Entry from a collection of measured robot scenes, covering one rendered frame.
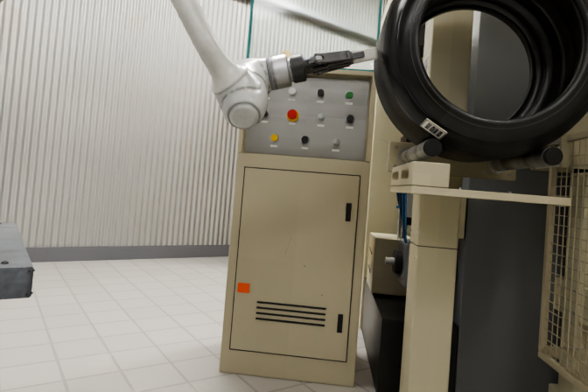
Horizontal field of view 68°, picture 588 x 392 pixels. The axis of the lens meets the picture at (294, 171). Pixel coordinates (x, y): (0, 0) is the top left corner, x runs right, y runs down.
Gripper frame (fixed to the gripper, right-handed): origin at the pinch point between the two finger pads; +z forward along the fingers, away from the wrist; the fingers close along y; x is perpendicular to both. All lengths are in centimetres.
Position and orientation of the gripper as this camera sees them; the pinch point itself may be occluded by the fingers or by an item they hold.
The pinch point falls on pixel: (364, 55)
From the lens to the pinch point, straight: 123.8
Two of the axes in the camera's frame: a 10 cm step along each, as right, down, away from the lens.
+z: 9.8, -1.8, -0.7
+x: 1.7, 9.8, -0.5
